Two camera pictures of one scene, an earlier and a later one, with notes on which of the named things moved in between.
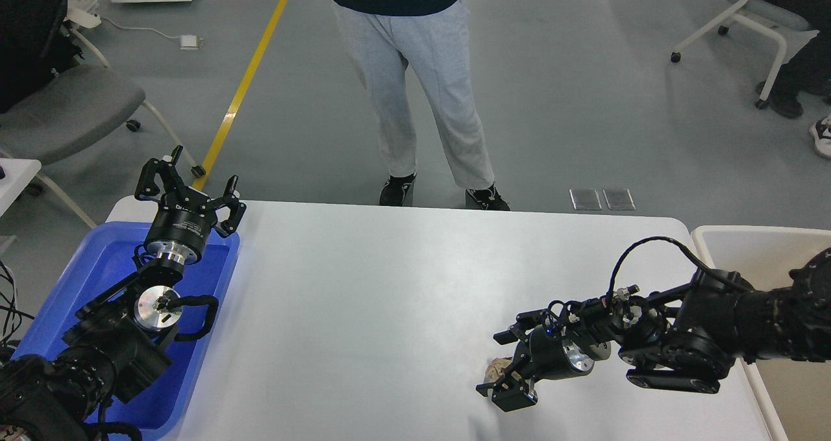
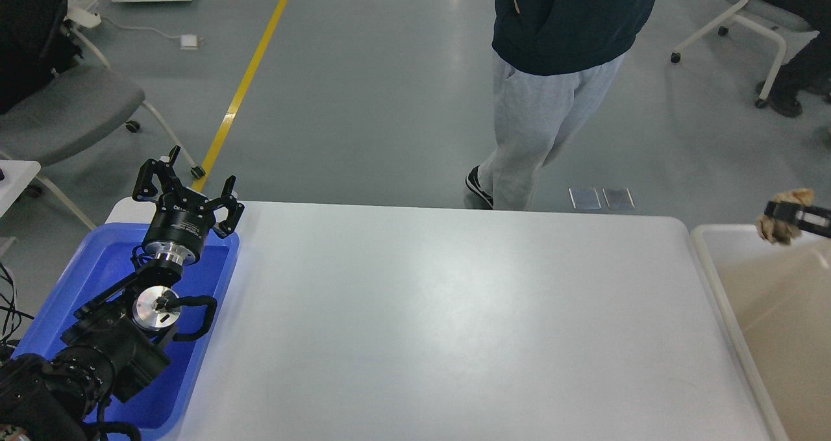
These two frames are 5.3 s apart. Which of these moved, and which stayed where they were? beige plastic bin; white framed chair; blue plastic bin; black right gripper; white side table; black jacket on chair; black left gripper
Moved: black right gripper
Stayed: blue plastic bin; beige plastic bin; white side table; black left gripper; white framed chair; black jacket on chair
